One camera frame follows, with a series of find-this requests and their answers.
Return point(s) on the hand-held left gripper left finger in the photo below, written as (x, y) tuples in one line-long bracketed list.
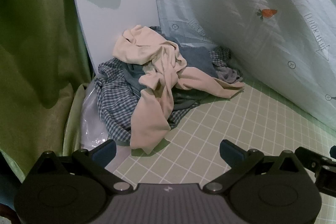
[(107, 151)]

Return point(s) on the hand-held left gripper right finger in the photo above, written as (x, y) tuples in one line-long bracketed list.
[(231, 153)]

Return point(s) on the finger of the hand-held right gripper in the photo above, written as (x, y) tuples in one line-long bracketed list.
[(334, 150), (312, 158)]

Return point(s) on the beige pants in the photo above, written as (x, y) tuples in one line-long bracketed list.
[(152, 98)]

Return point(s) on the clear plastic bag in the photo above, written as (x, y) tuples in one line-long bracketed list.
[(89, 119)]

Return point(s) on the green grid bed sheet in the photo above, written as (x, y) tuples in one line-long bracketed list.
[(210, 121)]

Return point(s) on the blue checked shirt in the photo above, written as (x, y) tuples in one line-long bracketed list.
[(110, 98)]

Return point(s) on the small grey cloth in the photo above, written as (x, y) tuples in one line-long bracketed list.
[(228, 74)]

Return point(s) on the blue garment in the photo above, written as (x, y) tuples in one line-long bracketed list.
[(194, 61)]

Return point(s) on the carrot print quilt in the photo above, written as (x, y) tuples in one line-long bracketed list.
[(249, 43)]

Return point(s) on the green curtain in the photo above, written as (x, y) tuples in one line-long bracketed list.
[(34, 29)]

